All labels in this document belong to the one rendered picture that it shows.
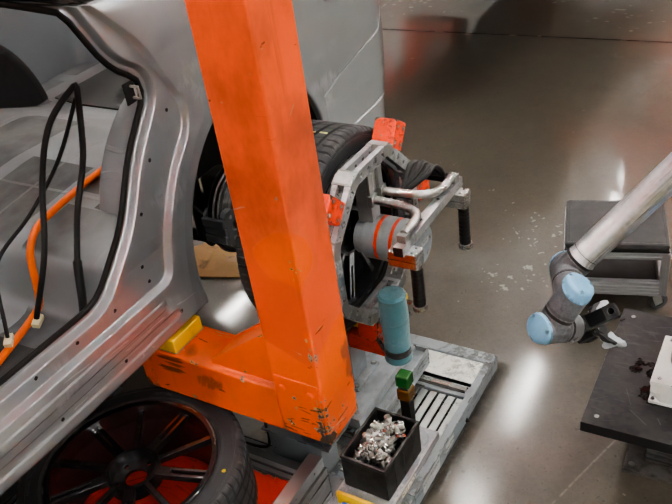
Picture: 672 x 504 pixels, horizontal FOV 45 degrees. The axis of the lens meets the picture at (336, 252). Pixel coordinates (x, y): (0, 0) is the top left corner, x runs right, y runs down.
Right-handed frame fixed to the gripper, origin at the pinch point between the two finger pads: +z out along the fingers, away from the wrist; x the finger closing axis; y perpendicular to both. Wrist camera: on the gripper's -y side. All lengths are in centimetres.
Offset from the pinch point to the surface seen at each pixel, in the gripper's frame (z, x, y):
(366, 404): -44, -4, 76
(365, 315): -63, -23, 41
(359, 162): -73, -59, 12
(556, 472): 3, 34, 47
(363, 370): -37, -18, 80
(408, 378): -70, 4, 24
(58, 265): -143, -55, 73
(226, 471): -109, 14, 64
